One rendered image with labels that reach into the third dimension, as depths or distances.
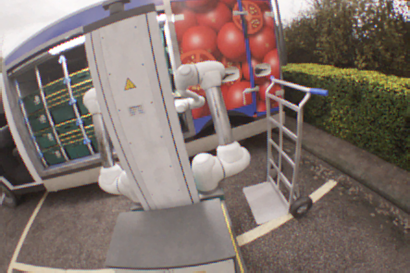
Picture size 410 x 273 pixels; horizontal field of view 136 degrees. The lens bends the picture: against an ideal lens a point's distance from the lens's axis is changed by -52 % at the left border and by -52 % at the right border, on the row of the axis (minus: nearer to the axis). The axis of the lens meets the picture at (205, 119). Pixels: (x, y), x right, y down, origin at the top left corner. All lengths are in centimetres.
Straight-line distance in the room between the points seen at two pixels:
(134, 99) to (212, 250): 70
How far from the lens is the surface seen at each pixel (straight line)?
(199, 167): 103
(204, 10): 219
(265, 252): 165
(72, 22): 228
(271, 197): 202
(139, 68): 74
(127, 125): 81
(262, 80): 247
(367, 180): 240
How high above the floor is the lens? 150
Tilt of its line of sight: 20 degrees down
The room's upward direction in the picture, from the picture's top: 11 degrees counter-clockwise
